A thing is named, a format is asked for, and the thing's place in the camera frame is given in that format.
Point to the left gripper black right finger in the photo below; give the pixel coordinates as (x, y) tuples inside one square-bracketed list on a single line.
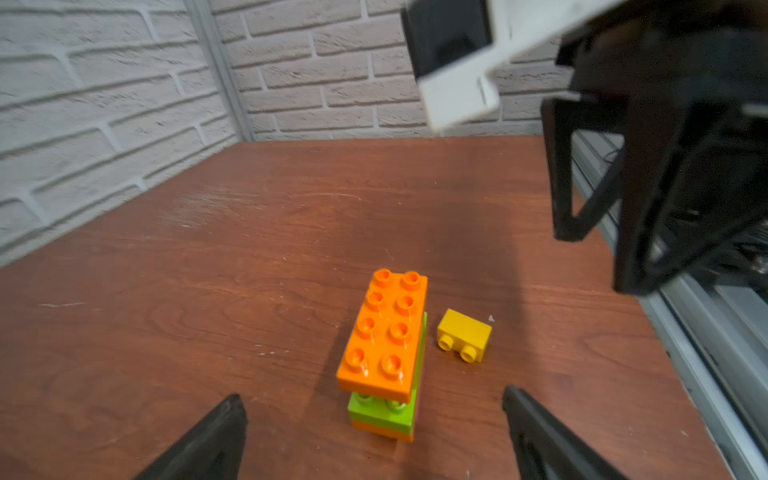
[(544, 447)]

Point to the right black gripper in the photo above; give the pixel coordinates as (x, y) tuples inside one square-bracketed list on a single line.
[(671, 78)]

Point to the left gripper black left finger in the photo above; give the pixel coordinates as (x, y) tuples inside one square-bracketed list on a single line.
[(212, 449)]

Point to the small yellow lego brick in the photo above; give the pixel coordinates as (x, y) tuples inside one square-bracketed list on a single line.
[(464, 335)]

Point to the orange lego brick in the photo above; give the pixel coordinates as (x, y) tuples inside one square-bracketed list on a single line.
[(381, 354), (388, 433)]

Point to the long green lego brick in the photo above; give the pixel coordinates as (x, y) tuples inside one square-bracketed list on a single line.
[(391, 414)]

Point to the aluminium rail frame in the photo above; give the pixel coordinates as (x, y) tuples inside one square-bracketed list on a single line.
[(716, 336)]

